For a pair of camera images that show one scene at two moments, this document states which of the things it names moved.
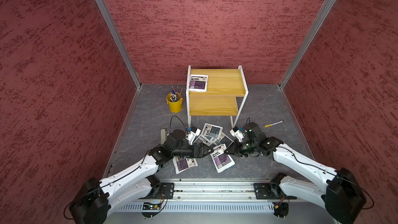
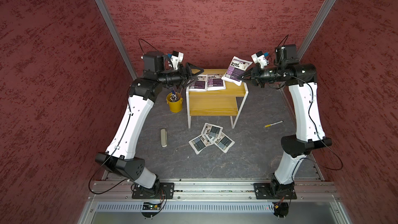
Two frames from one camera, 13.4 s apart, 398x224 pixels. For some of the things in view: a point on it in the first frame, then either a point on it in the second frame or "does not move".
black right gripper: [236, 148] to [250, 79]
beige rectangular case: [164, 136] does not move
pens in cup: [175, 96] does not move
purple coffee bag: [181, 164] to [236, 68]
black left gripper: [201, 151] to [194, 77]
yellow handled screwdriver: [268, 125] does not move
